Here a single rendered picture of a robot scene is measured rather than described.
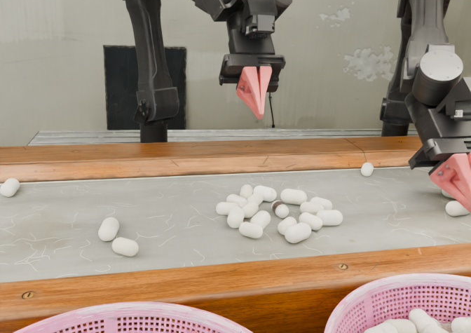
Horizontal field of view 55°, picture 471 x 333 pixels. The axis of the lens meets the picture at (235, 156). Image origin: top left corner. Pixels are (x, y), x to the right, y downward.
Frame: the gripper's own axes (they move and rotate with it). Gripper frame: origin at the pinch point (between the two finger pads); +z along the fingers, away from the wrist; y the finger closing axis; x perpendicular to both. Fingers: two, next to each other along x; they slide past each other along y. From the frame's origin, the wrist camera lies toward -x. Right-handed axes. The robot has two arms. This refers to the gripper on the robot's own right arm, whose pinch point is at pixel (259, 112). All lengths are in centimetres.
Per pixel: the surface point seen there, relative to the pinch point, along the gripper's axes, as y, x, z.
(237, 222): -7.0, -3.2, 19.3
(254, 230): -5.5, -5.0, 21.2
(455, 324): 9.6, -15.6, 35.8
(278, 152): 5.8, 10.7, 1.2
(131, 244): -20.2, -6.2, 22.3
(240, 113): 45, 161, -113
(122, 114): -24, 161, -113
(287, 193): 1.9, 0.6, 13.9
